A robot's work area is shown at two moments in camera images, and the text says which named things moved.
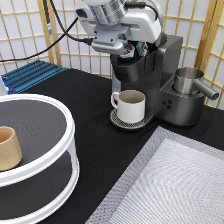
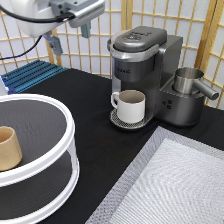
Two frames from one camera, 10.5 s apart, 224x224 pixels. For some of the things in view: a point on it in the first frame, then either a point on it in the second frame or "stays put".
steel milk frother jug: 186,81 stays put
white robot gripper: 143,23 → 83,12
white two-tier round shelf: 47,177 stays put
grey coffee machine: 152,72 stays put
